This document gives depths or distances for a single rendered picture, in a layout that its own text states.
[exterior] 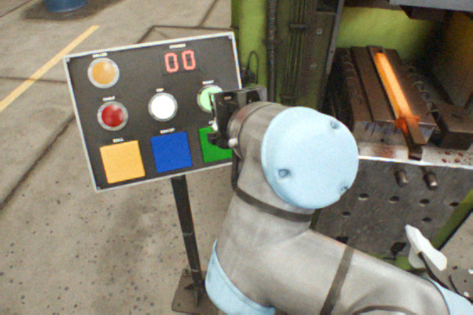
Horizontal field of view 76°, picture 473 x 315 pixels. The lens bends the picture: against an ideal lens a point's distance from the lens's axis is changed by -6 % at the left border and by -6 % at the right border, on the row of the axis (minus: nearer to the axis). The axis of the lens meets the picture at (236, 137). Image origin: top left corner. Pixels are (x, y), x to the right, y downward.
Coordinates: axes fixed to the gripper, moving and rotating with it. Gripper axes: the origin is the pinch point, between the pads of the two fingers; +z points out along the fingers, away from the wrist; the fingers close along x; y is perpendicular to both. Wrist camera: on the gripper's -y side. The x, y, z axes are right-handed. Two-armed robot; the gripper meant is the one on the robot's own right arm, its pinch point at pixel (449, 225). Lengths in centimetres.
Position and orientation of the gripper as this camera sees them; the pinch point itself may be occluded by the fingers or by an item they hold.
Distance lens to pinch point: 66.9
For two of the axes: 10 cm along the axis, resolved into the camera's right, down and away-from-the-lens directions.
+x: 9.9, 0.9, -1.1
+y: 0.0, 7.5, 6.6
